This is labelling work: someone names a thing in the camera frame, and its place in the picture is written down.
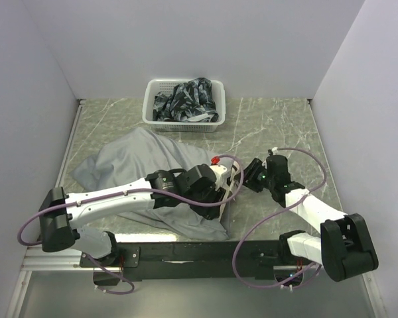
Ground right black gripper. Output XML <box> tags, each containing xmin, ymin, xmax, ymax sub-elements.
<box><xmin>233</xmin><ymin>158</ymin><xmax>275</xmax><ymax>193</ymax></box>

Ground grey pillowcase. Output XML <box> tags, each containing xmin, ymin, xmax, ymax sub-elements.
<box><xmin>71</xmin><ymin>128</ymin><xmax>229</xmax><ymax>240</ymax></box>

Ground cream bear-print pillow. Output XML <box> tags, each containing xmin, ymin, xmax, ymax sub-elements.
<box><xmin>222</xmin><ymin>163</ymin><xmax>239</xmax><ymax>201</ymax></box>

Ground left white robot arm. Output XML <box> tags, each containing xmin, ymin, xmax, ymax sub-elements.
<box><xmin>39</xmin><ymin>164</ymin><xmax>230</xmax><ymax>266</ymax></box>

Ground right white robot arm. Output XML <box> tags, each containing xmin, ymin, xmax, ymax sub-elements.
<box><xmin>243</xmin><ymin>154</ymin><xmax>379</xmax><ymax>282</ymax></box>

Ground black base beam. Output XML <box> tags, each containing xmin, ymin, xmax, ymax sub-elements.
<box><xmin>98</xmin><ymin>240</ymin><xmax>310</xmax><ymax>282</ymax></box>

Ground white plastic basket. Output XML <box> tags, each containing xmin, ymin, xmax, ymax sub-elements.
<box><xmin>142</xmin><ymin>78</ymin><xmax>226</xmax><ymax>133</ymax></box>

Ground dark patterned cloth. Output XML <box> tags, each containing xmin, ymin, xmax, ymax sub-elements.
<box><xmin>153</xmin><ymin>78</ymin><xmax>220</xmax><ymax>123</ymax></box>

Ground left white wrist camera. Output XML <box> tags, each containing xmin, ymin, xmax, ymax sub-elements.
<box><xmin>210</xmin><ymin>156</ymin><xmax>230</xmax><ymax>188</ymax></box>

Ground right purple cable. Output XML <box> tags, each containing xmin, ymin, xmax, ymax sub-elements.
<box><xmin>233</xmin><ymin>147</ymin><xmax>329</xmax><ymax>289</ymax></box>

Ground purple cable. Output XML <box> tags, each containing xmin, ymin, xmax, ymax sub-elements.
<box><xmin>16</xmin><ymin>154</ymin><xmax>245</xmax><ymax>295</ymax></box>
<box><xmin>233</xmin><ymin>147</ymin><xmax>329</xmax><ymax>289</ymax></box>

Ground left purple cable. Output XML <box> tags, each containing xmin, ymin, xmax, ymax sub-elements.
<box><xmin>16</xmin><ymin>154</ymin><xmax>245</xmax><ymax>295</ymax></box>

